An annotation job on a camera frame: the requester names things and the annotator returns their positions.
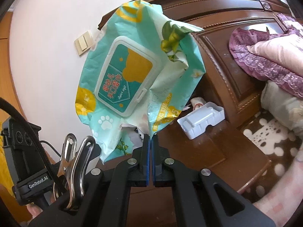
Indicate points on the wooden nightstand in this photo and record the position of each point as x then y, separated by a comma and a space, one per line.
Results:
201, 160

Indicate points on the yellow knit cloth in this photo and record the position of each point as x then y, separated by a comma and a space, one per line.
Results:
4, 165

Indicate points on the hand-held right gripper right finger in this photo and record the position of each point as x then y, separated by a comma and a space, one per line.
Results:
155, 160

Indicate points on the pink checked quilt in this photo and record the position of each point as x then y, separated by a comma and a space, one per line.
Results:
284, 194

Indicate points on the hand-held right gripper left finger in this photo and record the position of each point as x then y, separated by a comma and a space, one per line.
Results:
147, 160

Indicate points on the small white sock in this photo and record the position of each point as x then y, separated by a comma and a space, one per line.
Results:
197, 101

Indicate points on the white plastic tray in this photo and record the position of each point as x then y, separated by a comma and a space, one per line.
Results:
201, 120

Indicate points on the grey pillow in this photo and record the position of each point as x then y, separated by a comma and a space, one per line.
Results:
281, 108

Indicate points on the purple lace-edged quilt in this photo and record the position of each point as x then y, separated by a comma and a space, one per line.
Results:
267, 52

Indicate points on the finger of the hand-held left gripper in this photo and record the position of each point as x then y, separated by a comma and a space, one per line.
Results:
95, 152

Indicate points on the metal spring clip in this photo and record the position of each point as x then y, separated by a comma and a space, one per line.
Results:
73, 170

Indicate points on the person's left hand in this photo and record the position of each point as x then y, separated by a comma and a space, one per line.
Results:
35, 211

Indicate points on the wooden wardrobe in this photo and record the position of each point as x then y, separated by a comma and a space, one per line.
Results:
7, 63

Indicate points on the beige light switch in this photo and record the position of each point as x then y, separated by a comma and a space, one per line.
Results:
84, 42

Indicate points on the brown white printed blanket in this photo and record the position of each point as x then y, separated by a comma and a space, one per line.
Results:
267, 146

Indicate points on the dark wooden headboard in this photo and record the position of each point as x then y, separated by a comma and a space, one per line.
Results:
224, 52

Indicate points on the green wet wipes pack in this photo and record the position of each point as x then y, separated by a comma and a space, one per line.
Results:
132, 75

